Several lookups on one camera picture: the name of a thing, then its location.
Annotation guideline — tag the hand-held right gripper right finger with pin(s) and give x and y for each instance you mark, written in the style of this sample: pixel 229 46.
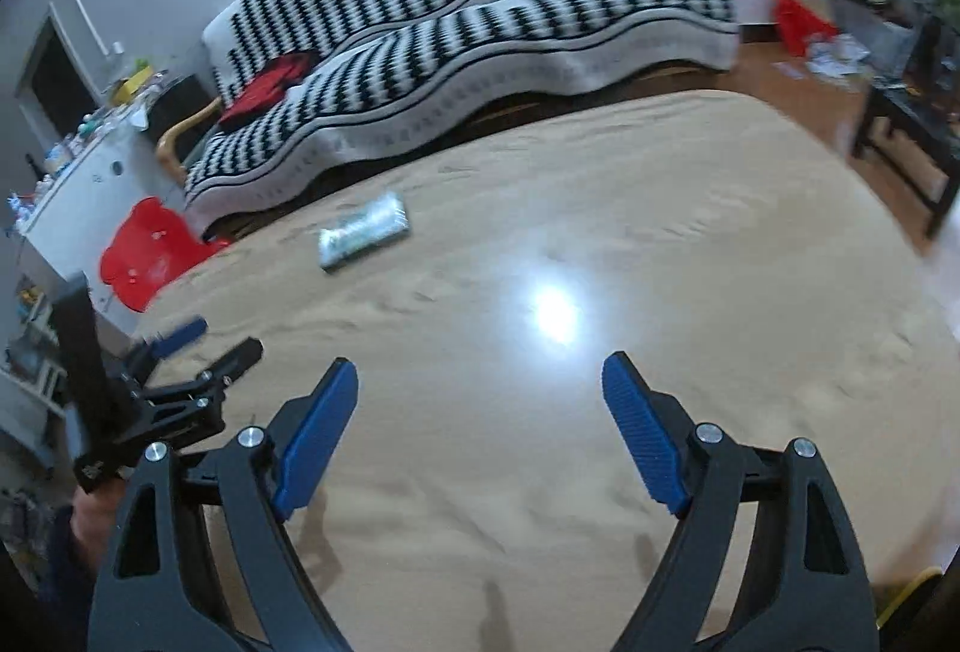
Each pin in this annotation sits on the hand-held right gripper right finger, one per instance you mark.
pixel 645 431

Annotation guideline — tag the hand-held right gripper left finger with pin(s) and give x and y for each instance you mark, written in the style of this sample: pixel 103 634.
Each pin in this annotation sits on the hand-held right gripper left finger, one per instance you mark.
pixel 319 434

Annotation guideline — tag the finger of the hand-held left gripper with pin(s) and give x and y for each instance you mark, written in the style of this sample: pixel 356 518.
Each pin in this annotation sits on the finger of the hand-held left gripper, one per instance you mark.
pixel 236 356
pixel 180 333

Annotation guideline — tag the silver foil packet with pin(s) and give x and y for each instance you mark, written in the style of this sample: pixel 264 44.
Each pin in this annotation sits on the silver foil packet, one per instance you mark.
pixel 367 232

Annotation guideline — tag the yellow bin with black liner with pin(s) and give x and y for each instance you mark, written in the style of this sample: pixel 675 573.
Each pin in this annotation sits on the yellow bin with black liner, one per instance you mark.
pixel 911 588

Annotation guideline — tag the person's left hand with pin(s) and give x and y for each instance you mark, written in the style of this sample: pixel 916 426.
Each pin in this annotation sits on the person's left hand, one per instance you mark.
pixel 97 521

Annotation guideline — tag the red plastic stool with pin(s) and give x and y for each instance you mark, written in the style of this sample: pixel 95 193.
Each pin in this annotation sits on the red plastic stool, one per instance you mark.
pixel 146 254

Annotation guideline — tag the white cabinet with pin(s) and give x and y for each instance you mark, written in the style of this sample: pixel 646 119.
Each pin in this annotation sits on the white cabinet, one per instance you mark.
pixel 90 202

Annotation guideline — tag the black chair with wooden armrest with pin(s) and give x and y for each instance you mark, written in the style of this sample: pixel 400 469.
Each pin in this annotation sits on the black chair with wooden armrest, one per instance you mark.
pixel 180 105

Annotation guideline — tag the red cushion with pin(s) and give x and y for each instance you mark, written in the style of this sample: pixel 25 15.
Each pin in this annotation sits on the red cushion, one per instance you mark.
pixel 266 86

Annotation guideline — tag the sofa with black white cover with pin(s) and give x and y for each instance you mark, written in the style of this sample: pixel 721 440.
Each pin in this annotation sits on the sofa with black white cover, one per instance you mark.
pixel 450 45

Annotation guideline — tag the black coffee table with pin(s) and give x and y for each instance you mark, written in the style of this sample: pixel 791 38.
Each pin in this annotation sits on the black coffee table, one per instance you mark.
pixel 915 127

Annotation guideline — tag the scattered white papers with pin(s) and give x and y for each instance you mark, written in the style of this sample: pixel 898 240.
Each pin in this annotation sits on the scattered white papers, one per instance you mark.
pixel 832 60

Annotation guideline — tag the red bag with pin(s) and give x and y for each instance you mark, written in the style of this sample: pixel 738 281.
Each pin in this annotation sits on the red bag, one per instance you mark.
pixel 799 22

